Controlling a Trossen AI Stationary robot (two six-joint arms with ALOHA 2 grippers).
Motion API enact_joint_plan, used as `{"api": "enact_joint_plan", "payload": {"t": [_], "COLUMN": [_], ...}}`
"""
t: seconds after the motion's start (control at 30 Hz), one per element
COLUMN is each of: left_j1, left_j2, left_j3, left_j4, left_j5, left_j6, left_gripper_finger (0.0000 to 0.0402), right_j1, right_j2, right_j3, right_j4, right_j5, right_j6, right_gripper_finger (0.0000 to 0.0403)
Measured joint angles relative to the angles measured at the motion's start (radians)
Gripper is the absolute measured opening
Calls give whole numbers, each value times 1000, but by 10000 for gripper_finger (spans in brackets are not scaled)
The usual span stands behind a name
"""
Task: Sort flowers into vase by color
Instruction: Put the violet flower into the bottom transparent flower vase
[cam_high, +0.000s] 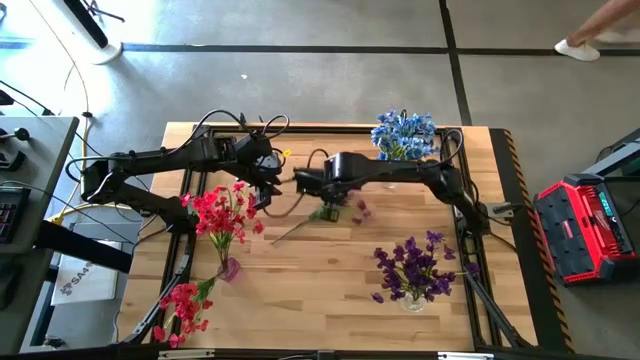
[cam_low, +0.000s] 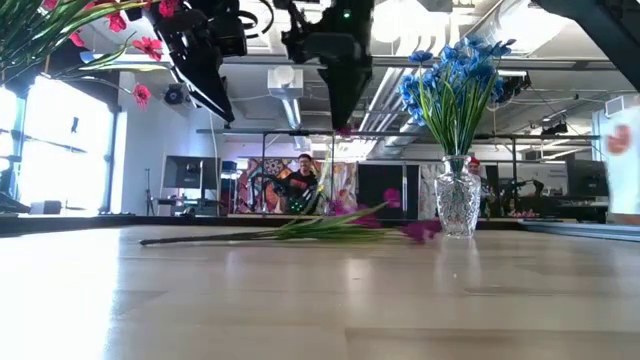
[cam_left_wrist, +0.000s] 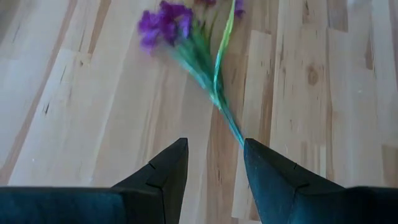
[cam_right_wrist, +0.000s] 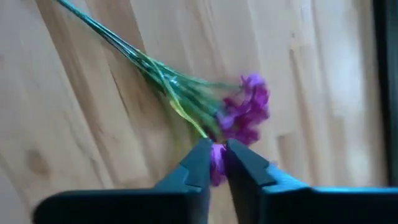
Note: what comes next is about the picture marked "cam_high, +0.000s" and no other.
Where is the red black toolbox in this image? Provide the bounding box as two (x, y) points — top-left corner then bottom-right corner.
(531, 172), (639, 286)

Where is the person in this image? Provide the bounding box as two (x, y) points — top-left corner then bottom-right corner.
(553, 0), (640, 63)

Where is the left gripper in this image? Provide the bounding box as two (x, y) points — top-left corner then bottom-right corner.
(231, 132), (285, 211)

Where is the black metal table frame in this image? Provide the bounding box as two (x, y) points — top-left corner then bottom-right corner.
(149, 123), (501, 351)

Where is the black tower fan white base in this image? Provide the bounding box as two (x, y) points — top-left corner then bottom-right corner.
(62, 0), (124, 66)

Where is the black table edge clamp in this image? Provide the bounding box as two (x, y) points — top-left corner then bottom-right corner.
(237, 112), (265, 132)

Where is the black keyboard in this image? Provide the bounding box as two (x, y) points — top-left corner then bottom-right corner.
(0, 187), (31, 245)

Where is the silver bracket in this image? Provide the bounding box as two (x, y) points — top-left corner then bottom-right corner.
(437, 351), (496, 360)
(158, 348), (216, 360)

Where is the white labelled box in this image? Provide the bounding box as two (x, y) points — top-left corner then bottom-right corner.
(49, 239), (124, 307)

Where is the white shoe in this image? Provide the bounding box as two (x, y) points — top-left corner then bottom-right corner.
(553, 38), (601, 63)

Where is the black diagonal frame strut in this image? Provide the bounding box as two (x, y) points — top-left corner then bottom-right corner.
(459, 259), (534, 350)
(119, 259), (194, 346)

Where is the yellow floor cable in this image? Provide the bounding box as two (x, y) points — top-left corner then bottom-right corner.
(27, 0), (134, 226)

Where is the blue flower bunch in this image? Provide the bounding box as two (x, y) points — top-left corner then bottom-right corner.
(369, 108), (441, 162)

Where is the grey desk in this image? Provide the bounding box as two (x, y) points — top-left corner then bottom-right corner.
(0, 115), (80, 356)

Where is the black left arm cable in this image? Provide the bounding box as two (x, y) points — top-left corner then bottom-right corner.
(169, 108), (291, 156)

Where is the black joystick knob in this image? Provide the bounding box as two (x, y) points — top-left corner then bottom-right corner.
(0, 127), (31, 144)

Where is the black tripod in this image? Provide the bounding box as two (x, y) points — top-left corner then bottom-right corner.
(82, 0), (126, 24)

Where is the grey blue device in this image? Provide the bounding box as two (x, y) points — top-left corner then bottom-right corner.
(579, 127), (640, 181)

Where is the red flower bunch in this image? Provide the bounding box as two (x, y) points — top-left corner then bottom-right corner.
(152, 272), (221, 350)
(179, 180), (266, 269)

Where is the pink glass vase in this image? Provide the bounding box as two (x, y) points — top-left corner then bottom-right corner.
(218, 255), (245, 284)

